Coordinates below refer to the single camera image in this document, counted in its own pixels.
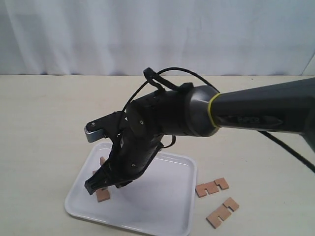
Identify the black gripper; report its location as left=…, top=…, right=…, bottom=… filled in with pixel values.
left=84, top=128, right=163, bottom=195

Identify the wooden notched puzzle piece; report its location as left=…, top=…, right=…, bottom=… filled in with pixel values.
left=195, top=177, right=229, bottom=198
left=96, top=188, right=110, bottom=203
left=93, top=156, right=106, bottom=175
left=206, top=197, right=239, bottom=229

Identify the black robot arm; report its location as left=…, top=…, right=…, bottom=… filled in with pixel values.
left=85, top=78, right=315, bottom=194

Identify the white plastic tray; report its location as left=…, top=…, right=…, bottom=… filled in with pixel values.
left=64, top=142, right=197, bottom=236

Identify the white curtain backdrop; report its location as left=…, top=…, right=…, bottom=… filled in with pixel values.
left=0, top=0, right=315, bottom=75

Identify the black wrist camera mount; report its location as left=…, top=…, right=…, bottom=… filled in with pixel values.
left=84, top=111, right=128, bottom=143

